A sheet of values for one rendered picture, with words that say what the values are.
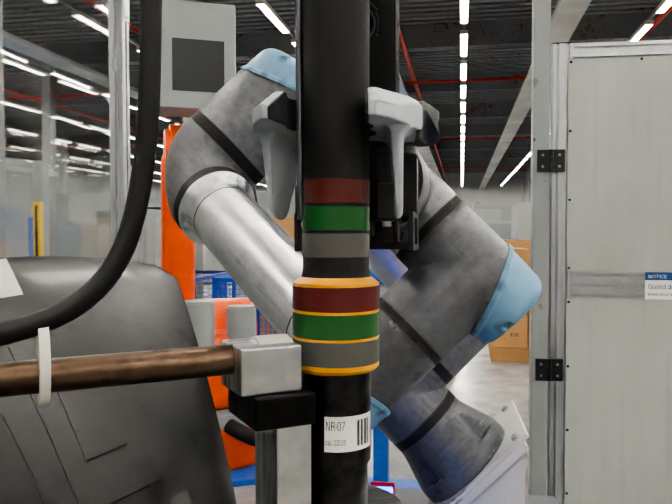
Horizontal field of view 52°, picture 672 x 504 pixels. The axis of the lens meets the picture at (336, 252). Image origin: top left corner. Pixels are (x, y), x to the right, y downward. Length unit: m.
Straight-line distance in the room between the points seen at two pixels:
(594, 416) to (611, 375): 0.13
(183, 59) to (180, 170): 3.41
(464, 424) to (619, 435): 1.29
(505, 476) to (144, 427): 0.70
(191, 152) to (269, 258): 0.21
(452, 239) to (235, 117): 0.36
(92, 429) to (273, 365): 0.11
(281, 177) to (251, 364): 0.10
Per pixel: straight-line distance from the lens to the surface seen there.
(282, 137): 0.36
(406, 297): 0.57
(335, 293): 0.32
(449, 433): 1.01
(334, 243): 0.33
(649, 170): 2.23
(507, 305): 0.57
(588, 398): 2.24
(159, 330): 0.44
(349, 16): 0.34
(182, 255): 4.32
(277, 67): 0.85
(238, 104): 0.84
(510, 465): 1.00
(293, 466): 0.34
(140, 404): 0.39
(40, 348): 0.30
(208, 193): 0.79
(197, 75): 4.22
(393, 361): 0.56
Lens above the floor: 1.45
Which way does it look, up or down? 2 degrees down
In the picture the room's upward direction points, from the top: straight up
